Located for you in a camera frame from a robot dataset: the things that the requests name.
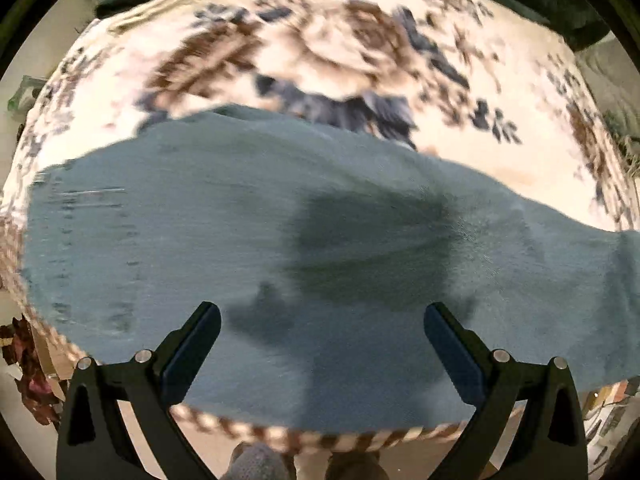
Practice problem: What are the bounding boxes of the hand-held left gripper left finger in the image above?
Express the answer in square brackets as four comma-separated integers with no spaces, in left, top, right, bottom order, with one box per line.
[56,301,222,480]

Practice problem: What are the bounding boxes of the person's grey slipper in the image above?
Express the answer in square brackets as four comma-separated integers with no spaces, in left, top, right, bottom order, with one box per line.
[227,441,293,480]

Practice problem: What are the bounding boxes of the teal blue pants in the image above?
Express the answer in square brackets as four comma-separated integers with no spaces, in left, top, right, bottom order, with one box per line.
[20,104,640,432]

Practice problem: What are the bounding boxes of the floral printed blanket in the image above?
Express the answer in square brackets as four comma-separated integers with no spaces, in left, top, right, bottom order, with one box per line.
[0,0,632,453]

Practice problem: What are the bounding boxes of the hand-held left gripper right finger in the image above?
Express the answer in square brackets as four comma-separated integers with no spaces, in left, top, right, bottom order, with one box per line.
[423,302,588,480]

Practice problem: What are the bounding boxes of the dark red patterned cloth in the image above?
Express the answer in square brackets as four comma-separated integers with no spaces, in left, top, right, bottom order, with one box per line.
[0,316,66,427]

